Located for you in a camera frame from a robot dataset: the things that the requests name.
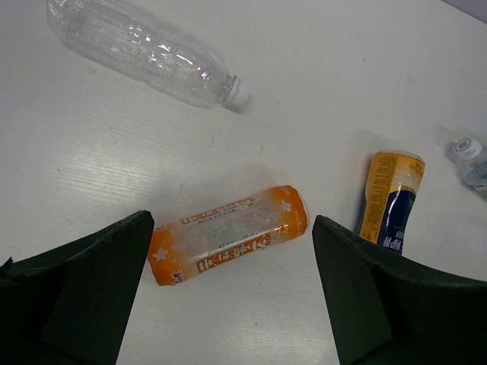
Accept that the clear bottle blue white label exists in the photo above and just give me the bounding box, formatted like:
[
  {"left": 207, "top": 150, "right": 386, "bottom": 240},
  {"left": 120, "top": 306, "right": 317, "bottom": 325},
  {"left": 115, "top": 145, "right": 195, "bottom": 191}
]
[{"left": 453, "top": 138, "right": 486, "bottom": 201}]

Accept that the clear label-free plastic bottle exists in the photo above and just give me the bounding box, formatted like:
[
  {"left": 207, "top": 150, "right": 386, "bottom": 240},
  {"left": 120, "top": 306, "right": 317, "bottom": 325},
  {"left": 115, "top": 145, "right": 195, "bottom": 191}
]
[{"left": 46, "top": 1, "right": 251, "bottom": 110}]

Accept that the yellow and blue label bottle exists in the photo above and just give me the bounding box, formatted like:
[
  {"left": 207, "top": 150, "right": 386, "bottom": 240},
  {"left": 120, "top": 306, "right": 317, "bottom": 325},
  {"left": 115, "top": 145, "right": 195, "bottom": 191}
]
[{"left": 358, "top": 150, "right": 425, "bottom": 255}]

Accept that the orange label plastic bottle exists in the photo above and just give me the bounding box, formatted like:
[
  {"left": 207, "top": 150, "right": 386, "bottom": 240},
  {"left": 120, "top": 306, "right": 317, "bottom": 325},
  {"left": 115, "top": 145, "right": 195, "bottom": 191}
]
[{"left": 148, "top": 185, "right": 309, "bottom": 286}]

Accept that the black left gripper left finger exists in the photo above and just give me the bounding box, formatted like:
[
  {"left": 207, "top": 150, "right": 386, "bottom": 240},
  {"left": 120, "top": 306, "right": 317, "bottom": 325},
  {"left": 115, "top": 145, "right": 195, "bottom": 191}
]
[{"left": 1, "top": 211, "right": 154, "bottom": 364}]

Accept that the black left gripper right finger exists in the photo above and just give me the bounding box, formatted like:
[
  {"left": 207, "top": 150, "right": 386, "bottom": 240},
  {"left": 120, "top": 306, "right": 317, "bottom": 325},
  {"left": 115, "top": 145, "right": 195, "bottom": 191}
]
[{"left": 312, "top": 216, "right": 486, "bottom": 364}]

